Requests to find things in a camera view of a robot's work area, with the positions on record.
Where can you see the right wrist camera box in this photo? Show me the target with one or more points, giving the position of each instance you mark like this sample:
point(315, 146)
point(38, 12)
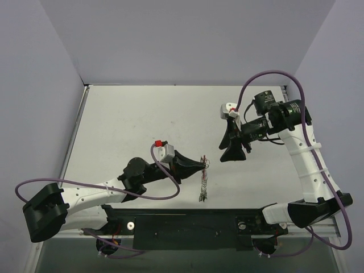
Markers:
point(228, 110)

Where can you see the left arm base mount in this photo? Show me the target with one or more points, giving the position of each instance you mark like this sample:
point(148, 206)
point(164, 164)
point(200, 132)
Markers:
point(108, 238)

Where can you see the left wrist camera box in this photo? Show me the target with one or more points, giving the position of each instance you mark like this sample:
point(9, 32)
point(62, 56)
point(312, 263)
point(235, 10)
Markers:
point(165, 151)

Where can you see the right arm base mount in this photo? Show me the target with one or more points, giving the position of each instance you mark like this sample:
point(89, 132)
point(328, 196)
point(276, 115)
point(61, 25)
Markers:
point(254, 233)

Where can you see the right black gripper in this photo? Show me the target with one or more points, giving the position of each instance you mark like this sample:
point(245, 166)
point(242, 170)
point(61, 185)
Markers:
point(237, 137)

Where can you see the red handled metal key organizer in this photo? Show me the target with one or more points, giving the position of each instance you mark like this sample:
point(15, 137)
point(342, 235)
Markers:
point(204, 176)

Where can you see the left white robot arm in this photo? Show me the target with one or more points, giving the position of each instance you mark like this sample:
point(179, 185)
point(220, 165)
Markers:
point(54, 209)

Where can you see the black key tag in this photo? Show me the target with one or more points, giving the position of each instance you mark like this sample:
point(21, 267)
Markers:
point(202, 198)

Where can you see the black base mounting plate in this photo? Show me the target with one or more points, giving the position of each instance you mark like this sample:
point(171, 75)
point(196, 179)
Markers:
point(180, 229)

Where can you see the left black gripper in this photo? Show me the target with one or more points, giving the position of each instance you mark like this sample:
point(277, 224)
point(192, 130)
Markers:
point(175, 169)

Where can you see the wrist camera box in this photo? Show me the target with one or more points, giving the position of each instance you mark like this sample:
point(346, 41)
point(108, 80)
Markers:
point(228, 110)
point(165, 151)

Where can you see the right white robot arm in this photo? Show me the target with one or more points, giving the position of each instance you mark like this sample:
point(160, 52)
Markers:
point(322, 198)

